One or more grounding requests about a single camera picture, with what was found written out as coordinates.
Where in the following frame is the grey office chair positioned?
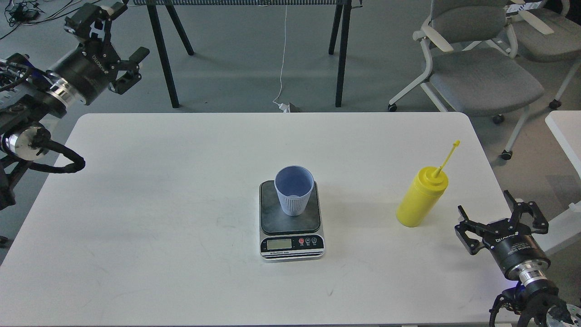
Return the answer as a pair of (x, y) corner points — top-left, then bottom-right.
(506, 0), (581, 110)
(388, 0), (544, 161)

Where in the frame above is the black-legged background table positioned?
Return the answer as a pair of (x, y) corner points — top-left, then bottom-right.
(119, 0), (373, 113)

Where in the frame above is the white hanging cable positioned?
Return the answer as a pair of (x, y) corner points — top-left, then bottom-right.
(272, 5), (291, 113)

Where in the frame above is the white side table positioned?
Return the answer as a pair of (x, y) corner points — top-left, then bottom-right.
(517, 110), (580, 263)

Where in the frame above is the blue plastic cup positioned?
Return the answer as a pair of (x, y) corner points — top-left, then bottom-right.
(274, 165), (315, 217)

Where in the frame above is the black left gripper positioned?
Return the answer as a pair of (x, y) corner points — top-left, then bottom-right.
(48, 1), (150, 105)

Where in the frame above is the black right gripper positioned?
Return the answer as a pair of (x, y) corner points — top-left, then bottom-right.
(454, 190), (552, 281)

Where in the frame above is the yellow squeeze bottle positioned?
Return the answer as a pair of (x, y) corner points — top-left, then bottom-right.
(396, 139), (461, 228)

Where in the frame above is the black cable bundle on floor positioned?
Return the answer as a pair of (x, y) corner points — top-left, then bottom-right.
(0, 0), (103, 40)

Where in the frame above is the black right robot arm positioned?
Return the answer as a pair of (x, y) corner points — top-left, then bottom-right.
(454, 190), (580, 327)

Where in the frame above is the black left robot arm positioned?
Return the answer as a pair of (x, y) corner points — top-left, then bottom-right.
(0, 0), (150, 209)

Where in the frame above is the digital kitchen scale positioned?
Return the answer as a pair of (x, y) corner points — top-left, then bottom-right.
(259, 180), (326, 262)

